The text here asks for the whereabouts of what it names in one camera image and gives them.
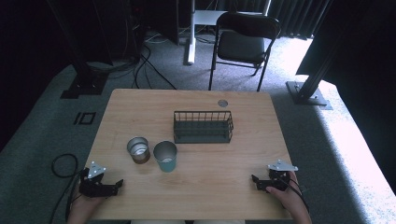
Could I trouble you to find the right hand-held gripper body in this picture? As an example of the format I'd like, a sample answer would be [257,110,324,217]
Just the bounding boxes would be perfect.
[266,159,299,192]

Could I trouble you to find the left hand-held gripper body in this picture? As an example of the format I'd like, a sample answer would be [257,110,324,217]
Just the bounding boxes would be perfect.
[78,161,120,199]

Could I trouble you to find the brown metal cup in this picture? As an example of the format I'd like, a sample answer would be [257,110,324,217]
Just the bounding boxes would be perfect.
[126,136,151,165]

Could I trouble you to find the teal metal cup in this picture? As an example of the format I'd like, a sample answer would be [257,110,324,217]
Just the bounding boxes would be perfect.
[152,140,178,174]

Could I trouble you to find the dark wire basket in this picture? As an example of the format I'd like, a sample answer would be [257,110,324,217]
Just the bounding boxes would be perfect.
[172,109,234,145]

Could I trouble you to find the person's left hand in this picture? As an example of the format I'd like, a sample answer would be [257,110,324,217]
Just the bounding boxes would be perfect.
[68,183,106,218]

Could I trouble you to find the person's right hand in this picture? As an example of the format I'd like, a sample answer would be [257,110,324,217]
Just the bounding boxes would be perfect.
[265,171,305,216]

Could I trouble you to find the black metal stand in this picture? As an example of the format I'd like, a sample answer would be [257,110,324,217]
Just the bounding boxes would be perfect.
[285,18,356,111]
[46,0,110,100]

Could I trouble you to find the black folding chair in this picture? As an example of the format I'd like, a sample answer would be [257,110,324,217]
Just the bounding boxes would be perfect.
[207,11,282,92]

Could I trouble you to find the dark pleated curtain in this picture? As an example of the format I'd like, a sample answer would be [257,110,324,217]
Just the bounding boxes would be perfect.
[266,0,332,41]

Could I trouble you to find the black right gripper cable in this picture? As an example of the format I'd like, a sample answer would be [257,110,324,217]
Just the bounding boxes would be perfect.
[274,172,310,214]

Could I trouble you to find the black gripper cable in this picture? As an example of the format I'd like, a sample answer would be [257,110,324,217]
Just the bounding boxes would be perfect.
[48,153,84,224]
[274,172,310,214]

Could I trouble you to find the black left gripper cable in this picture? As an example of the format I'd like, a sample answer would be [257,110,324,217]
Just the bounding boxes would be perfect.
[48,153,84,224]

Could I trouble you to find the black floor cables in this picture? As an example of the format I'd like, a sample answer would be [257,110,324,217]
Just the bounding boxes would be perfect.
[83,29,177,91]

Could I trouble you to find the white desk frame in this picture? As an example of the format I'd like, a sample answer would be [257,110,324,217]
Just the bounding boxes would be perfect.
[182,0,273,66]

